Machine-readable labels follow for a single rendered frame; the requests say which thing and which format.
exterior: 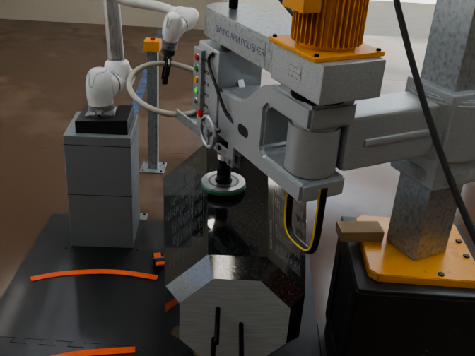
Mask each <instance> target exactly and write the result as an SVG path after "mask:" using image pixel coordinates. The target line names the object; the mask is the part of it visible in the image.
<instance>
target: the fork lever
mask: <svg viewBox="0 0 475 356"><path fill-rule="evenodd" d="M176 113H177V117H176V119H178V120H179V121H180V122H182V123H183V124H184V125H185V126H186V127H188V128H189V129H190V130H191V131H193V132H194V133H195V134H196V135H197V136H199V137H200V138H201V136H200V130H199V129H198V128H197V115H194V116H190V117H188V116H187V115H185V114H184V113H182V112H181V111H180V110H178V109H176ZM214 149H215V150H216V151H218V152H219V153H220V154H221V155H222V156H223V157H225V162H226V164H227V165H229V164H230V158H228V147H227V146H225V145H224V144H222V143H216V145H215V146H214ZM245 160H248V159H247V158H246V157H245V156H238V155H237V154H235V166H236V167H237V168H240V161H245Z"/></svg>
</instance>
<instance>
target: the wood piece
mask: <svg viewBox="0 0 475 356"><path fill-rule="evenodd" d="M335 230H336V233H337V234H338V237H339V239H340V241H341V242H382V241H383V238H384V234H385V232H384V230H383V229H382V227H381V226H380V224H379V222H378V221H337V222H336V229H335Z"/></svg>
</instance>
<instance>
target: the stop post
mask: <svg viewBox="0 0 475 356"><path fill-rule="evenodd" d="M161 49H162V39H161V38H156V39H154V40H151V39H150V38H149V37H147V38H146V39H145V40H144V41H143V51H144V52H147V62H150V61H159V52H160V50H161ZM147 104H149V105H151V106H153V107H157V108H158V109H159V66H153V67H149V68H147ZM147 124H148V161H143V164H142V166H141V169H140V171H139V172H143V173H153V174H164V171H165V168H166V165H167V163H166V162H159V114H156V113H153V112H150V111H148V110H147Z"/></svg>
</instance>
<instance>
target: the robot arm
mask: <svg viewBox="0 0 475 356"><path fill-rule="evenodd" d="M102 4H103V11H104V19H105V34H106V42H107V57H108V60H107V61H106V62H105V66H104V67H94V68H92V69H91V70H90V71H89V72H88V73H87V76H86V96H87V101H88V111H87V113H86V114H85V117H97V118H101V117H115V112H116V110H117V109H118V106H115V105H114V100H113V98H115V96H116V95H118V94H121V93H123V92H125V91H127V77H128V75H129V74H130V72H131V71H132V70H133V69H132V68H131V67H130V65H129V62H128V61H127V60H126V59H125V58H124V47H123V38H122V21H121V12H120V4H122V5H125V6H130V7H133V8H141V9H146V10H151V11H158V12H162V13H165V14H167V15H166V17H165V20H164V22H163V30H162V34H163V38H162V48H163V49H162V53H163V55H164V57H163V61H165V65H164V66H163V70H162V76H161V79H163V82H162V84H163V85H167V84H168V77H169V74H170V67H171V60H172V58H171V57H173V56H174V55H175V50H176V49H177V45H178V41H179V38H180V37H181V36H182V34H183V33H184V32H187V31H188V30H191V29H192V28H193V27H194V26H195V25H196V24H197V23H198V20H199V13H198V11H197V10H196V9H195V8H186V7H182V6H178V7H174V6H171V5H169V4H165V3H162V2H159V1H153V0H102Z"/></svg>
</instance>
